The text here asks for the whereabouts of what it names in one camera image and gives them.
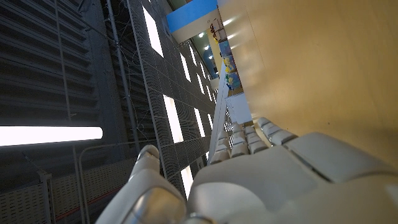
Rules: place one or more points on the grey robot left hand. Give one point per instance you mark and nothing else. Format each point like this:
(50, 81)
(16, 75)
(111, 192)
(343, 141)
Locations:
(264, 186)

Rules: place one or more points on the white whiteboard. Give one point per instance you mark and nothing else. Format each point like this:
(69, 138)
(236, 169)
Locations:
(239, 107)

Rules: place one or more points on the rectangular ceiling panel light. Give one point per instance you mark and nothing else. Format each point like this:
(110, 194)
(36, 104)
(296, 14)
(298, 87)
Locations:
(173, 119)
(153, 31)

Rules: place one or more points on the colourful poster board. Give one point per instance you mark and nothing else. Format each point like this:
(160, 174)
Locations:
(230, 67)

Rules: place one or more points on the grey ceiling pipe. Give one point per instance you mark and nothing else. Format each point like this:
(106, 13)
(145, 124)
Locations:
(122, 74)

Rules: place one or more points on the blue ceiling beam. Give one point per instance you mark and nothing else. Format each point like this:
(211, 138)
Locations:
(189, 14)

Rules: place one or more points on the long ceiling tube light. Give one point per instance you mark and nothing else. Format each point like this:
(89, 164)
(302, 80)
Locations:
(46, 136)

